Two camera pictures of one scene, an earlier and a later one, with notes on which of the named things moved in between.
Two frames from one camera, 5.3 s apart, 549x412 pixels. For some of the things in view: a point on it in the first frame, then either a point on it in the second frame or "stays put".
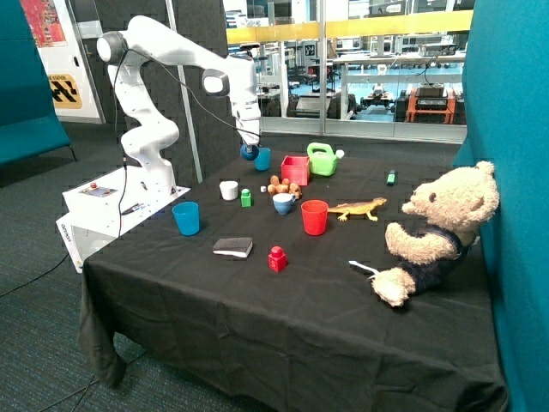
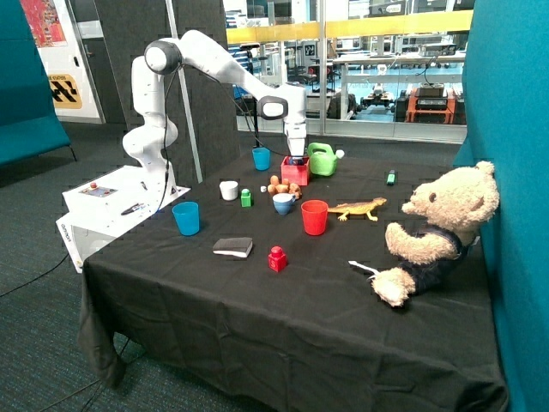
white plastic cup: x=229 y=190 stays put
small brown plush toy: x=275 y=187 stays put
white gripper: x=248 y=120 → x=296 y=133
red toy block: x=277 y=260 stays put
